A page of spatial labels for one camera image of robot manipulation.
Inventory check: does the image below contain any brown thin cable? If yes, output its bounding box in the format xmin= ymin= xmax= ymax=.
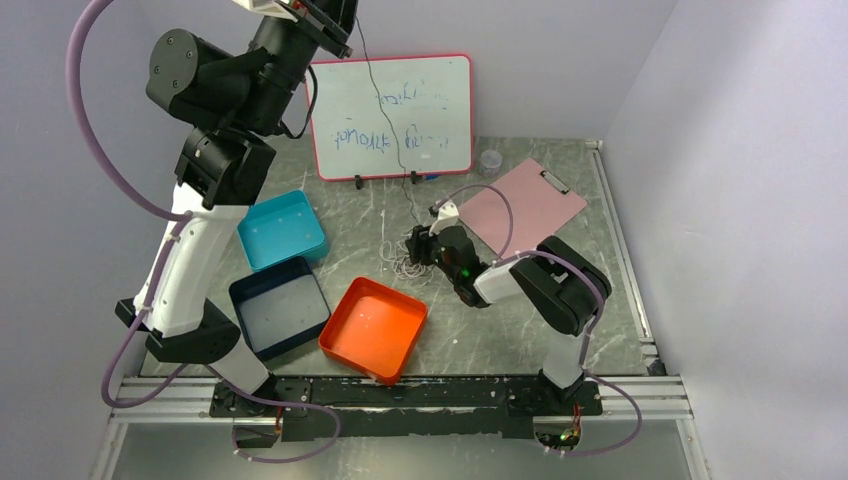
xmin=397 ymin=231 xmax=439 ymax=280

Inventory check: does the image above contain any white thin cable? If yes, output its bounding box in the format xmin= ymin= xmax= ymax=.
xmin=378 ymin=238 xmax=432 ymax=281

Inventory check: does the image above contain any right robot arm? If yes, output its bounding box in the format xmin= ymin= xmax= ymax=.
xmin=405 ymin=226 xmax=612 ymax=414

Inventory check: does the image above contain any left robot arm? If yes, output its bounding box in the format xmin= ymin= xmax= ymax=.
xmin=116 ymin=1 xmax=358 ymax=416

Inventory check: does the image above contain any orange square tray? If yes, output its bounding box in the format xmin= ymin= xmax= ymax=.
xmin=318 ymin=277 xmax=428 ymax=386

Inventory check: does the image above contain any clear jar of paperclips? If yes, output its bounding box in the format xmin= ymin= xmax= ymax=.
xmin=478 ymin=149 xmax=503 ymax=178

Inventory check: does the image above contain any red-framed whiteboard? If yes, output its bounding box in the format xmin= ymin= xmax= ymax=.
xmin=307 ymin=54 xmax=474 ymax=181

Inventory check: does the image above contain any pink clipboard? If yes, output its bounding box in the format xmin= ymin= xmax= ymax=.
xmin=459 ymin=158 xmax=587 ymax=257

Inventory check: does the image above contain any teal square tray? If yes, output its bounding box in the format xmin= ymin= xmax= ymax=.
xmin=237 ymin=189 xmax=330 ymax=272

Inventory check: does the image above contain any dark blue square tray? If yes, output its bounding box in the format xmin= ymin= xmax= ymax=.
xmin=228 ymin=256 xmax=331 ymax=362

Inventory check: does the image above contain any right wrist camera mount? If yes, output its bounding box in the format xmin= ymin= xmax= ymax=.
xmin=429 ymin=200 xmax=460 ymax=236

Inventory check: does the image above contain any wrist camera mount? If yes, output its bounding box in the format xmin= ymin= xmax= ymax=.
xmin=232 ymin=0 xmax=294 ymax=19
xmin=429 ymin=200 xmax=460 ymax=236

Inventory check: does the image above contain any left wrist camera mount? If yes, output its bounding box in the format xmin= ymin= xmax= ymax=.
xmin=232 ymin=0 xmax=294 ymax=19

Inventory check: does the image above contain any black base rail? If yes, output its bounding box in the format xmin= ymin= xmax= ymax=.
xmin=208 ymin=374 xmax=603 ymax=442

